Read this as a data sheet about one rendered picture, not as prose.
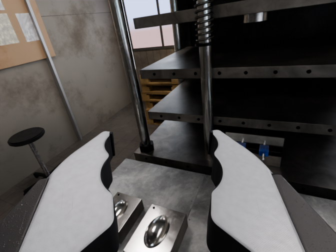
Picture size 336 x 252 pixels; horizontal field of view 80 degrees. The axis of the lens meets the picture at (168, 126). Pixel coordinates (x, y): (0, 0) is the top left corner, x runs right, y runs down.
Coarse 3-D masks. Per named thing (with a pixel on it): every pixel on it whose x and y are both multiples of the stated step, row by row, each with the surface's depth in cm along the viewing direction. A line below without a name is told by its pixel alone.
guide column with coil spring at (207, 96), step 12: (204, 0) 78; (204, 12) 80; (204, 24) 82; (204, 36) 84; (204, 48) 86; (204, 60) 89; (204, 72) 91; (204, 84) 94; (204, 96) 97; (204, 108) 100; (204, 120) 103; (204, 132) 107; (204, 144) 112
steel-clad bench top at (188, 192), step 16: (128, 160) 121; (112, 176) 110; (128, 176) 109; (144, 176) 107; (160, 176) 105; (176, 176) 104; (192, 176) 102; (208, 176) 101; (112, 192) 100; (128, 192) 98; (144, 192) 97; (160, 192) 96; (176, 192) 94; (192, 192) 93; (208, 192) 92; (144, 208) 89; (176, 208) 86; (192, 208) 85; (208, 208) 84; (320, 208) 78; (192, 224) 79; (128, 240) 77; (192, 240) 73
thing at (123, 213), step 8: (120, 192) 91; (120, 200) 87; (128, 200) 86; (136, 200) 85; (120, 208) 85; (128, 208) 82; (136, 208) 83; (120, 216) 81; (128, 216) 79; (136, 216) 84; (120, 224) 76; (128, 224) 79; (120, 232) 75; (120, 240) 75
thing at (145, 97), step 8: (144, 80) 299; (152, 80) 315; (160, 80) 309; (168, 80) 303; (176, 80) 280; (144, 88) 309; (152, 88) 325; (160, 88) 319; (168, 88) 314; (144, 96) 317; (152, 96) 333; (160, 96) 328; (152, 104) 322; (152, 120) 332
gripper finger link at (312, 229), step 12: (276, 180) 8; (288, 192) 8; (288, 204) 7; (300, 204) 7; (300, 216) 7; (312, 216) 7; (300, 228) 6; (312, 228) 6; (324, 228) 6; (300, 240) 6; (312, 240) 6; (324, 240) 6
